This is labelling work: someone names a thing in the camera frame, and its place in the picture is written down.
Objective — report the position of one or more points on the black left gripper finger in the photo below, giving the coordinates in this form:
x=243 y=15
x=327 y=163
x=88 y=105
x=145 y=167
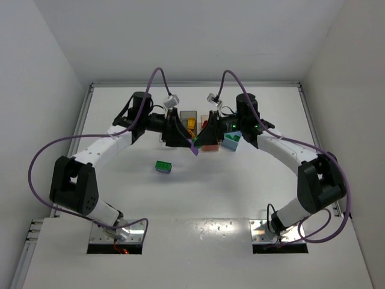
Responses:
x=178 y=125
x=176 y=137

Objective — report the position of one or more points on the purple curved lego piece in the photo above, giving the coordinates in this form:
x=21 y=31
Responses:
x=193 y=149

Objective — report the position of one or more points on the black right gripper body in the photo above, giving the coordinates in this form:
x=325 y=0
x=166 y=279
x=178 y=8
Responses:
x=216 y=126

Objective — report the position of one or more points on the smoke grey plastic container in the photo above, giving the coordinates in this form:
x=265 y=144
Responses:
x=185 y=116

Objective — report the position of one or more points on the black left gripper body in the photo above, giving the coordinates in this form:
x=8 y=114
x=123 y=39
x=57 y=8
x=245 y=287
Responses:
x=168 y=127

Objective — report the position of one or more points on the blue plastic container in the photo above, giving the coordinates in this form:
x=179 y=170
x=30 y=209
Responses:
x=230 y=144

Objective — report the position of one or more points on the yellow lego brick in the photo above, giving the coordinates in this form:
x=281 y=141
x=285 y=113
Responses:
x=191 y=133

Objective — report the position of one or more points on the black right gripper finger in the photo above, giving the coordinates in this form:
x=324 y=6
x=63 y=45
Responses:
x=207 y=137
x=212 y=121

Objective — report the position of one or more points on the metal base plate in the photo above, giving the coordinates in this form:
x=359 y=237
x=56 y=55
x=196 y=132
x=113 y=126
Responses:
x=128 y=235
x=260 y=235

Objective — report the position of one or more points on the clear plastic container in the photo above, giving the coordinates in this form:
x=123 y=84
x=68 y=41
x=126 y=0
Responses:
x=161 y=143

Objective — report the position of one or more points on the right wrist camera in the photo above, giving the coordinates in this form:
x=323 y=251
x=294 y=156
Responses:
x=214 y=100

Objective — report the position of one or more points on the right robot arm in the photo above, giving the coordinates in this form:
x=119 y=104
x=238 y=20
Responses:
x=320 y=181

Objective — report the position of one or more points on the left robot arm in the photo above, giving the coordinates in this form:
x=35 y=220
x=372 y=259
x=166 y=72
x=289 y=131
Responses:
x=74 y=182

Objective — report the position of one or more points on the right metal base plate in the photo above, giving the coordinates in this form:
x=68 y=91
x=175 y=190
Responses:
x=260 y=235

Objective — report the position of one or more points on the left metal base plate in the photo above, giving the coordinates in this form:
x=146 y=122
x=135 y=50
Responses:
x=128 y=235

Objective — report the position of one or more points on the yellow butterfly lego piece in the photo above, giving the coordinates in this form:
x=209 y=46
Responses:
x=191 y=123

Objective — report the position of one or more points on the green lego plate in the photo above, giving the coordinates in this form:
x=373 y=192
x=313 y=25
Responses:
x=236 y=138

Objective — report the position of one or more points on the tan plastic container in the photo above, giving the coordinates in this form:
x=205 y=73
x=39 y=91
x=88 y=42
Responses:
x=208 y=148

